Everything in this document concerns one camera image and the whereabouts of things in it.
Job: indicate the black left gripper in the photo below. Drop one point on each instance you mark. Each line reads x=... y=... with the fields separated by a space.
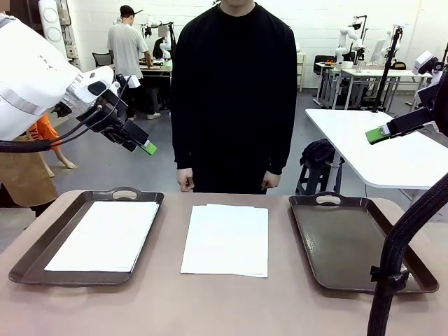
x=108 y=112

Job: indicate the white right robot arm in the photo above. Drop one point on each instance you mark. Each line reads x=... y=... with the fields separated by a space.
x=425 y=94

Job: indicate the person's left forearm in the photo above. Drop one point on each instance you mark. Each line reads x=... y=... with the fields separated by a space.
x=281 y=147

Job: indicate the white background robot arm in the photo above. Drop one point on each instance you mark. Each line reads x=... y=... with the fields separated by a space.
x=390 y=35
x=344 y=38

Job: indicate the person's right forearm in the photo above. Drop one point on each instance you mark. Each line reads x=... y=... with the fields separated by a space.
x=183 y=143

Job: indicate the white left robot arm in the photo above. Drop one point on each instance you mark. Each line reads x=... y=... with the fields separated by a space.
x=31 y=77

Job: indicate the person's right hand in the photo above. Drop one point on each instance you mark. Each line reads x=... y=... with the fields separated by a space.
x=185 y=179

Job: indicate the person's left hand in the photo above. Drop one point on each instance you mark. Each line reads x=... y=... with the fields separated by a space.
x=273 y=180

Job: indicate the long white desk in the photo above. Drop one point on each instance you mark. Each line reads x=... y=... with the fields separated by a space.
x=385 y=73

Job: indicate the black tripod pole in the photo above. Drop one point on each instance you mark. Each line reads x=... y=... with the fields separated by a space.
x=388 y=70

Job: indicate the large white table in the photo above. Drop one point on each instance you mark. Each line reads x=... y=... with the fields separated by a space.
x=350 y=140

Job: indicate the wood top work table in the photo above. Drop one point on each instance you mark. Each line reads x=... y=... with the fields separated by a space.
x=154 y=68

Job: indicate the white cylinder container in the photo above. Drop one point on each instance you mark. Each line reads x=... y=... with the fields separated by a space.
x=346 y=65

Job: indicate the mannequin with orange trousers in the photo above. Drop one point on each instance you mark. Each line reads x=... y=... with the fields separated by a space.
x=47 y=131

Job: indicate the black mesh office chair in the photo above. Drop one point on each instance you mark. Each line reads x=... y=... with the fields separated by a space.
x=101 y=59

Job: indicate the person in grey t-shirt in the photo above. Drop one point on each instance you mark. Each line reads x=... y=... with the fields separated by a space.
x=124 y=45

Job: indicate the tan brown apron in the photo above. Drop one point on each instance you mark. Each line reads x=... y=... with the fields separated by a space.
x=24 y=182

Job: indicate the person in black sweater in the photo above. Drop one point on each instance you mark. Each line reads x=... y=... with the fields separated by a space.
x=234 y=87

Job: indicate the white cabinet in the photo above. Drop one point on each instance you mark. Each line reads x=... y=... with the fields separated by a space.
x=302 y=70

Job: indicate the brown plastic tray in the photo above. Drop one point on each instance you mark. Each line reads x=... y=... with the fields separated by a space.
x=343 y=238
x=42 y=245

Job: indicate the white tower air conditioner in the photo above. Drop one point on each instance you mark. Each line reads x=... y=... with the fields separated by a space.
x=52 y=21

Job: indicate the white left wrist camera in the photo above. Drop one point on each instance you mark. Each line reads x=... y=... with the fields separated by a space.
x=133 y=81

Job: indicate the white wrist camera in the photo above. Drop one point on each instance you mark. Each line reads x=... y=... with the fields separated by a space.
x=133 y=81
x=423 y=63

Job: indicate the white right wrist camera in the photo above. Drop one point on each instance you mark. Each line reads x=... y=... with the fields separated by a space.
x=423 y=63

